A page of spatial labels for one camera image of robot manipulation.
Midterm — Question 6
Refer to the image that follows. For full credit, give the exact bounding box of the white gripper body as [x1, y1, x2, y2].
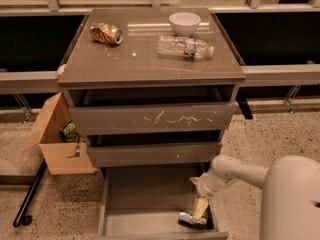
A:
[196, 170, 237, 198]

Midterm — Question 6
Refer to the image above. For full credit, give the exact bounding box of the silver blue redbull can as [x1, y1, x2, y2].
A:
[178, 210, 208, 230]

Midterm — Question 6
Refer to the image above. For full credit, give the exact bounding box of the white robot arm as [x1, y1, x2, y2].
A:
[190, 155, 320, 240]

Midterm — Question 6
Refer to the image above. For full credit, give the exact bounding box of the grey open bottom drawer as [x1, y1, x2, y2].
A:
[97, 163, 228, 240]

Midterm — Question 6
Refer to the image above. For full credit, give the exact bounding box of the grey top drawer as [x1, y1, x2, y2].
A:
[70, 102, 235, 135]

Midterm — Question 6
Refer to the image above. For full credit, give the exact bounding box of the grey middle drawer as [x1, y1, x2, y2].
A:
[87, 142, 222, 167]

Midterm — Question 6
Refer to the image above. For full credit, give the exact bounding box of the grey three-drawer cabinet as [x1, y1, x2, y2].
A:
[57, 7, 247, 240]

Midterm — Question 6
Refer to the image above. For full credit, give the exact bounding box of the crushed gold soda can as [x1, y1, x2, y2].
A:
[90, 23, 123, 45]

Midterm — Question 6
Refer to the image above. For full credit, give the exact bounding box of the open cardboard box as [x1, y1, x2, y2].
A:
[23, 92, 96, 175]

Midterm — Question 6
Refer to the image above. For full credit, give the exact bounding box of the clear plastic water bottle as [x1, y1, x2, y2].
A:
[157, 35, 214, 59]

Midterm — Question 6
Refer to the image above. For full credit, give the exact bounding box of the green snack bag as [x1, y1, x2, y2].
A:
[60, 121, 80, 143]

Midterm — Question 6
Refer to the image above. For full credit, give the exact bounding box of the white bowl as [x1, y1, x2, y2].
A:
[169, 12, 201, 37]

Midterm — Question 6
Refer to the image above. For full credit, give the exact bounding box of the black metal floor stand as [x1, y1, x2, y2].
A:
[0, 160, 47, 228]

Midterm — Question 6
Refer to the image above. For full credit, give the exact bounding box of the grey metal window rail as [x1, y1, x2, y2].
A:
[0, 64, 320, 94]

